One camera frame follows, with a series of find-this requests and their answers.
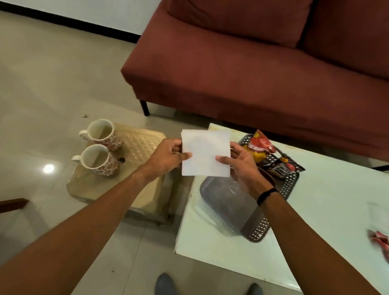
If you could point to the person's right hand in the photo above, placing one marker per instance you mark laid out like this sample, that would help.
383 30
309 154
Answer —
246 173

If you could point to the person's left hand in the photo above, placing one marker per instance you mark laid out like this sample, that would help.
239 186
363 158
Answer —
162 159

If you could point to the person's right thumb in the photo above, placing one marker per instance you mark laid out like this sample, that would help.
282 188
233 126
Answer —
224 161

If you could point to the person's left thumb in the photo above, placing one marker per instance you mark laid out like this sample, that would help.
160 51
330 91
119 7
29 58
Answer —
184 156

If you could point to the white paper napkin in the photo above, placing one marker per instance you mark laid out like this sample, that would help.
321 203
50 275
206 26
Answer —
205 155

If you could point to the person's left forearm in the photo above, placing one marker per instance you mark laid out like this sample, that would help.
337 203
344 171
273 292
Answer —
76 237

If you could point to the person's right forearm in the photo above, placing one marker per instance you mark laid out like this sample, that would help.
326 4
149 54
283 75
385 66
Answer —
310 252

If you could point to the red yellow snack packet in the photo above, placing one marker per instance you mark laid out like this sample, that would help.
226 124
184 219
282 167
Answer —
262 142

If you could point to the clear plastic container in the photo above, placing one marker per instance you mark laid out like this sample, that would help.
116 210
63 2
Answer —
225 203

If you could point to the beige plastic stool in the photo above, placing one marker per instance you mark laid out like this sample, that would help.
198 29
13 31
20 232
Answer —
142 146

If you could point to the black wristband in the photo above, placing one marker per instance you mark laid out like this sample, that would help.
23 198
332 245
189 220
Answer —
266 195

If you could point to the black snack packet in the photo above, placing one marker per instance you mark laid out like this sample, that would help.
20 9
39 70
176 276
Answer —
282 168

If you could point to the dark perforated plastic tray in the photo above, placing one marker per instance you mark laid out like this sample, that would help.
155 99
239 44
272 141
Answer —
258 225

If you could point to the floral ceramic mug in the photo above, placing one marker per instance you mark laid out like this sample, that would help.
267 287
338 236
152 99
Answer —
105 136
101 164

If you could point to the red fabric sofa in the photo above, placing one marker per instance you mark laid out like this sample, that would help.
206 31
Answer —
243 67

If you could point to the person's left grey shoe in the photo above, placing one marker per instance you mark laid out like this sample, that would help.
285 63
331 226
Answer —
165 284

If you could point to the person's grey shoe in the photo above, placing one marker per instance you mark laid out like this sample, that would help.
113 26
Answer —
254 289
165 284

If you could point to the person's right grey shoe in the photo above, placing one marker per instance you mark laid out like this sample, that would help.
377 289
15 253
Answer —
254 289

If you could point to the red wrapper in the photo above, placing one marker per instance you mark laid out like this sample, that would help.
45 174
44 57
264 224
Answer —
380 238

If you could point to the brown wooden furniture piece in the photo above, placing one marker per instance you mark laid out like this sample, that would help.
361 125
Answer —
12 205

